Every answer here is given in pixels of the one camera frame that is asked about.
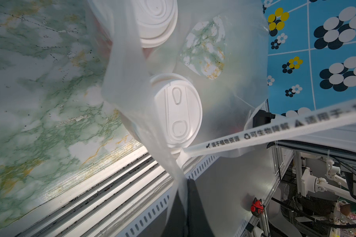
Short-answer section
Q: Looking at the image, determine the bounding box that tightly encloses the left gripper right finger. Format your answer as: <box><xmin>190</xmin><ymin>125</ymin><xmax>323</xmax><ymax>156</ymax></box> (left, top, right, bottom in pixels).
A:
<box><xmin>187</xmin><ymin>179</ymin><xmax>214</xmax><ymax>237</ymax></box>

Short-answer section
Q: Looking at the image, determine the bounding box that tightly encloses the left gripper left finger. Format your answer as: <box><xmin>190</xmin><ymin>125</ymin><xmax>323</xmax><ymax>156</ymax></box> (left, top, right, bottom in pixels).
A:
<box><xmin>161</xmin><ymin>193</ymin><xmax>187</xmax><ymax>237</ymax></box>

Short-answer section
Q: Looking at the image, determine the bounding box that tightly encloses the red cup white lid front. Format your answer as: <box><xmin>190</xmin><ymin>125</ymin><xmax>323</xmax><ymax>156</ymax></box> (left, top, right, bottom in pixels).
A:
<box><xmin>143</xmin><ymin>73</ymin><xmax>203</xmax><ymax>156</ymax></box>

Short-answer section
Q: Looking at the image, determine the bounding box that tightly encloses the red cup white lid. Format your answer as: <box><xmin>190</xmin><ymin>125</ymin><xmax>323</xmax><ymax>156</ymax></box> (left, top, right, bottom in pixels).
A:
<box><xmin>85</xmin><ymin>0</ymin><xmax>178</xmax><ymax>63</ymax></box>
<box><xmin>143</xmin><ymin>73</ymin><xmax>203</xmax><ymax>156</ymax></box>

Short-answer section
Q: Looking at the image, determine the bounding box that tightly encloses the clear plastic carrier bag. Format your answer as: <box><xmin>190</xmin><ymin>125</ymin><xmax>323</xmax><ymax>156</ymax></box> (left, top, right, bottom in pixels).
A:
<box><xmin>85</xmin><ymin>1</ymin><xmax>269</xmax><ymax>203</ymax></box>

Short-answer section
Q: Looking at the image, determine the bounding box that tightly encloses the red emergency stop button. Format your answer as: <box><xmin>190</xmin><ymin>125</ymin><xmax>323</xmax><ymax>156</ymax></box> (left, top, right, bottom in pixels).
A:
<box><xmin>251</xmin><ymin>197</ymin><xmax>265</xmax><ymax>218</ymax></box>

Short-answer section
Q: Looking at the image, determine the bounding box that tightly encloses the aluminium rail frame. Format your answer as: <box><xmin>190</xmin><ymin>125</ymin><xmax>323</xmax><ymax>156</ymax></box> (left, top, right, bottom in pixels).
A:
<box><xmin>0</xmin><ymin>146</ymin><xmax>293</xmax><ymax>237</ymax></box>

